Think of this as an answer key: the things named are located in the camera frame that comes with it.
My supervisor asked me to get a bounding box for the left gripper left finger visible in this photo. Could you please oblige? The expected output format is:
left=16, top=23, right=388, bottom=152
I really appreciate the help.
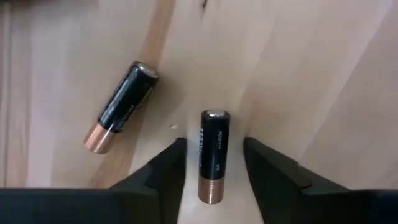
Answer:
left=0, top=137, right=188, bottom=224

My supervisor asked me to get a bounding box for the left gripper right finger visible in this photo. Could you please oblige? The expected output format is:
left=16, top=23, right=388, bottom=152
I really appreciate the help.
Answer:
left=243, top=136, right=398, bottom=224

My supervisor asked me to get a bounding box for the black copper AA battery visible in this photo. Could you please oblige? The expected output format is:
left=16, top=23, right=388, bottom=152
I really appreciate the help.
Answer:
left=83, top=60, right=160, bottom=156
left=197, top=109, right=232, bottom=205

